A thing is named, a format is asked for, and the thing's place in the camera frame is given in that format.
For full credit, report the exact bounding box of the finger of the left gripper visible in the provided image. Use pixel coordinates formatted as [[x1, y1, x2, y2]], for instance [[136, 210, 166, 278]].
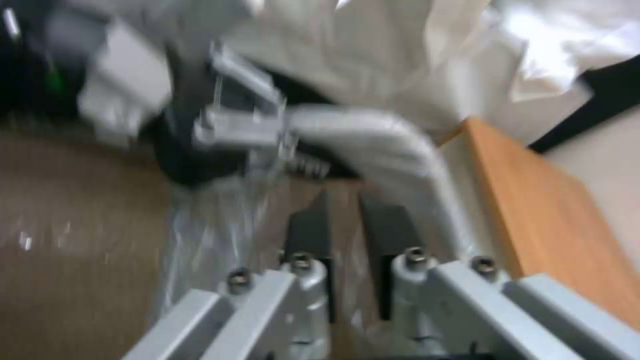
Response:
[[208, 40, 321, 110], [192, 104, 334, 180]]

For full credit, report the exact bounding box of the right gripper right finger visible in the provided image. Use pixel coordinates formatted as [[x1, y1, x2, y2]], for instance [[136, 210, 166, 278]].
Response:
[[359, 194, 640, 360]]

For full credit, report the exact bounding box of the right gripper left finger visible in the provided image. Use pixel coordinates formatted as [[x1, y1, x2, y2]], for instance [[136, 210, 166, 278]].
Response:
[[122, 190, 334, 360]]

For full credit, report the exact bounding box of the robot front shell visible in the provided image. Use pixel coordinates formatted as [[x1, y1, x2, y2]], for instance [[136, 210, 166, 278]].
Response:
[[0, 0, 76, 113]]

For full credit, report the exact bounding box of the black panel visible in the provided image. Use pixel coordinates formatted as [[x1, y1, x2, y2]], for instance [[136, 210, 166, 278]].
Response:
[[527, 69, 640, 152]]

